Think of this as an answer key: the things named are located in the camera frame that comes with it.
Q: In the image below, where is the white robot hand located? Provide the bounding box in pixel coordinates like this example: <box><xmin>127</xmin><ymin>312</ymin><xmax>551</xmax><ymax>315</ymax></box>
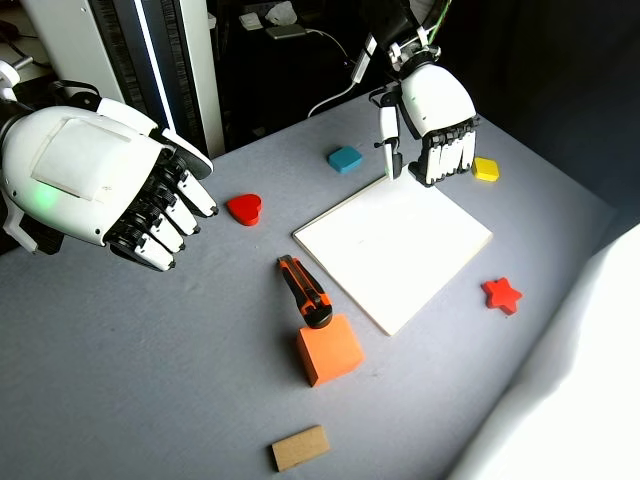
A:
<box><xmin>368</xmin><ymin>60</ymin><xmax>481</xmax><ymax>189</ymax></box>
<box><xmin>0</xmin><ymin>79</ymin><xmax>220</xmax><ymax>273</ymax></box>

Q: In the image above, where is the orange black utility knife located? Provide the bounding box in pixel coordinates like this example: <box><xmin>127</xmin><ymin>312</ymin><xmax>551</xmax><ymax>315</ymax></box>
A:
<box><xmin>277</xmin><ymin>254</ymin><xmax>334</xmax><ymax>330</ymax></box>

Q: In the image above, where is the orange cube block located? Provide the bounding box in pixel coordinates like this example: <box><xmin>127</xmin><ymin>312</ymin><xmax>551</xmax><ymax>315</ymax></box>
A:
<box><xmin>295</xmin><ymin>314</ymin><xmax>367</xmax><ymax>389</ymax></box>

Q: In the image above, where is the yellow square block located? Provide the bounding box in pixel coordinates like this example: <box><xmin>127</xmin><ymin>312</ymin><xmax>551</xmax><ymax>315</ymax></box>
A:
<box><xmin>471</xmin><ymin>156</ymin><xmax>501</xmax><ymax>183</ymax></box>

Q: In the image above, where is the blue square block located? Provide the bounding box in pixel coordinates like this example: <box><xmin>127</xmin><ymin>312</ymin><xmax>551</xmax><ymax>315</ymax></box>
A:
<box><xmin>327</xmin><ymin>145</ymin><xmax>365</xmax><ymax>175</ymax></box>

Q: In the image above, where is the white black robot column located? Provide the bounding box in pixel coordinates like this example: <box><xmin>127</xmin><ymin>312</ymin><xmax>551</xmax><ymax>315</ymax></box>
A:
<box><xmin>19</xmin><ymin>0</ymin><xmax>227</xmax><ymax>160</ymax></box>

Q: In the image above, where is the white cutting board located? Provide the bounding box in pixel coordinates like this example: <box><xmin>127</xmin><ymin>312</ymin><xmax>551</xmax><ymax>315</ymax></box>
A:
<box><xmin>291</xmin><ymin>172</ymin><xmax>495</xmax><ymax>337</ymax></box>

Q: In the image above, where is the grey power bank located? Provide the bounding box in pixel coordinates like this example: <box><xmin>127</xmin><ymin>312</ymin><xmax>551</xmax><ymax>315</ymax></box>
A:
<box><xmin>264</xmin><ymin>23</ymin><xmax>308</xmax><ymax>42</ymax></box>

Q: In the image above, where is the red heart block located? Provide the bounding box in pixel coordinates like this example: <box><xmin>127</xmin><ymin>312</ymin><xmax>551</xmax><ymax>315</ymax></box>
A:
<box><xmin>226</xmin><ymin>193</ymin><xmax>264</xmax><ymax>227</ymax></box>

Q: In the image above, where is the white crumpled object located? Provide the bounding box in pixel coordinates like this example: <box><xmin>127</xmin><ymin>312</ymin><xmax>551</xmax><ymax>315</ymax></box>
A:
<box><xmin>263</xmin><ymin>0</ymin><xmax>299</xmax><ymax>26</ymax></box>

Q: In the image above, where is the red star block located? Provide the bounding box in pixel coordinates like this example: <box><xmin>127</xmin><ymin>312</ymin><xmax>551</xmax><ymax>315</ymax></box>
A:
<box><xmin>480</xmin><ymin>277</ymin><xmax>525</xmax><ymax>317</ymax></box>

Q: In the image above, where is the grey table cloth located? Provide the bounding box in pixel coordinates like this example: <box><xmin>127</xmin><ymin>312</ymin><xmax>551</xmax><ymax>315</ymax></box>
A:
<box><xmin>0</xmin><ymin>92</ymin><xmax>619</xmax><ymax>480</ymax></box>

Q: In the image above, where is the white rounded blurry cover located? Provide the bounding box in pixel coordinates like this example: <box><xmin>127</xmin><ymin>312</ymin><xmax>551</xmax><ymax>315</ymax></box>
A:
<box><xmin>444</xmin><ymin>234</ymin><xmax>640</xmax><ymax>480</ymax></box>

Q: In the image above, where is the tan wooden rectangular block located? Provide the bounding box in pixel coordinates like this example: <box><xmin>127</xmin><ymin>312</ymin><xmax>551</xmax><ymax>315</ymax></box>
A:
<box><xmin>271</xmin><ymin>424</ymin><xmax>332</xmax><ymax>474</ymax></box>

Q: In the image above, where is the white adapter with cable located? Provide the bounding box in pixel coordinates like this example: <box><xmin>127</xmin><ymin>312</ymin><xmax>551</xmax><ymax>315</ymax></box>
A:
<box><xmin>305</xmin><ymin>27</ymin><xmax>380</xmax><ymax>120</ymax></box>

